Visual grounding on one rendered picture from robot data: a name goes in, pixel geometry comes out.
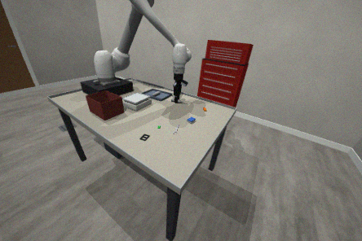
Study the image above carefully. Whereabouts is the red open box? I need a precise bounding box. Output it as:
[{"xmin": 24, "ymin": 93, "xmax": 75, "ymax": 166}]
[{"xmin": 86, "ymin": 90, "xmax": 124, "ymax": 120}]

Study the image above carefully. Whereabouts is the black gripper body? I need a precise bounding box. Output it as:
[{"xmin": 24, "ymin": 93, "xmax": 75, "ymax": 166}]
[{"xmin": 174, "ymin": 74, "xmax": 183, "ymax": 86}]

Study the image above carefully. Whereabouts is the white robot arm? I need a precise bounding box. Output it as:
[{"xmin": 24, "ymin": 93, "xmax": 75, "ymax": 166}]
[{"xmin": 94, "ymin": 0, "xmax": 192, "ymax": 86}]

